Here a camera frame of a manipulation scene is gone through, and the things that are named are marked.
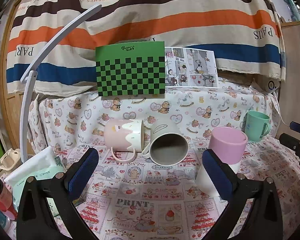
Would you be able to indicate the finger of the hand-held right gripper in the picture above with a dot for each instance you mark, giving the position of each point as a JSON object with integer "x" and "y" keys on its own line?
{"x": 297, "y": 127}
{"x": 293, "y": 145}

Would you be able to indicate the pink and white mug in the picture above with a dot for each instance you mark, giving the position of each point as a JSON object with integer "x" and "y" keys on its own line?
{"x": 120, "y": 135}

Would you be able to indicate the white round device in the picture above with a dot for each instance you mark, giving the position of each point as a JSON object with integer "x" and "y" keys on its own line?
{"x": 271, "y": 85}

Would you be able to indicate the mint and white tissue pack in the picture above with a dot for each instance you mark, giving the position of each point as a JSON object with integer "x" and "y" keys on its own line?
{"x": 35, "y": 167}

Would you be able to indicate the comic strip sheet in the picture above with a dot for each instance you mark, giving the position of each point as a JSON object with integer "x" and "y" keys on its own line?
{"x": 192, "y": 67}

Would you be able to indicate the wooden frame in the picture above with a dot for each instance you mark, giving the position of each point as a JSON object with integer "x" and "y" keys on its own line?
{"x": 11, "y": 110}

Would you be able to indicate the green checkered board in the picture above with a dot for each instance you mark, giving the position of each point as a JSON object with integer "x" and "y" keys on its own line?
{"x": 130, "y": 70}

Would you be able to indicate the teal plastic mug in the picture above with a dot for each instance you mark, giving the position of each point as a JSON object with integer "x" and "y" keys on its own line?
{"x": 255, "y": 127}

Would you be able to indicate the pink and white cup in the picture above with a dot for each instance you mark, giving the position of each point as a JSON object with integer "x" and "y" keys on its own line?
{"x": 227, "y": 145}

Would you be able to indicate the small beige basket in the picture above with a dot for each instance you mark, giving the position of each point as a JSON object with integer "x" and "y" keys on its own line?
{"x": 7, "y": 158}

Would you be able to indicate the small colourful card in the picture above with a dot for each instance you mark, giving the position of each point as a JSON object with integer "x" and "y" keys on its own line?
{"x": 79, "y": 200}

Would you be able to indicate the red drink bottle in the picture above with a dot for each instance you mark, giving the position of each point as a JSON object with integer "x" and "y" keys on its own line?
{"x": 1, "y": 197}

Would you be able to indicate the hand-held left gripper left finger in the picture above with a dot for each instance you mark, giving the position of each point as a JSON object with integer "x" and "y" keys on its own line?
{"x": 81, "y": 175}

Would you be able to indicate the pink printed tablecloth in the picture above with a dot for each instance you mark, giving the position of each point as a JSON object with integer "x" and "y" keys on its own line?
{"x": 140, "y": 205}

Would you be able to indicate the white mug with grey inside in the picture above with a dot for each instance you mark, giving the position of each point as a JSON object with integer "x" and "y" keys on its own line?
{"x": 168, "y": 150}

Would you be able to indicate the striped blanket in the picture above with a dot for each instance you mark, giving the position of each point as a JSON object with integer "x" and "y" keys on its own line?
{"x": 165, "y": 22}

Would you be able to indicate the bear print cloth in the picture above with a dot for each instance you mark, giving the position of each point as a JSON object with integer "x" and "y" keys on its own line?
{"x": 190, "y": 105}

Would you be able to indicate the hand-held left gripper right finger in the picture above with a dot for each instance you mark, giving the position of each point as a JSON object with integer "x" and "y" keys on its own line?
{"x": 218, "y": 175}

